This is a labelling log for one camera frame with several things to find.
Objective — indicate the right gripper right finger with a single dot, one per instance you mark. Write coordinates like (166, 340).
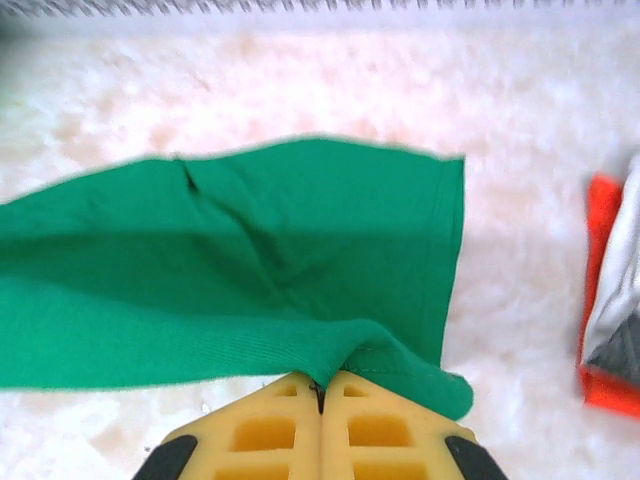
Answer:
(380, 445)

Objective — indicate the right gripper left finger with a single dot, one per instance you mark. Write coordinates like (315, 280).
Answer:
(270, 440)

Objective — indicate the green t-shirt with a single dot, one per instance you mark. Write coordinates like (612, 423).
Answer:
(225, 250)

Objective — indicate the folded white t-shirt grey print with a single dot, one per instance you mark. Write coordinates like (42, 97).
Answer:
(625, 260)

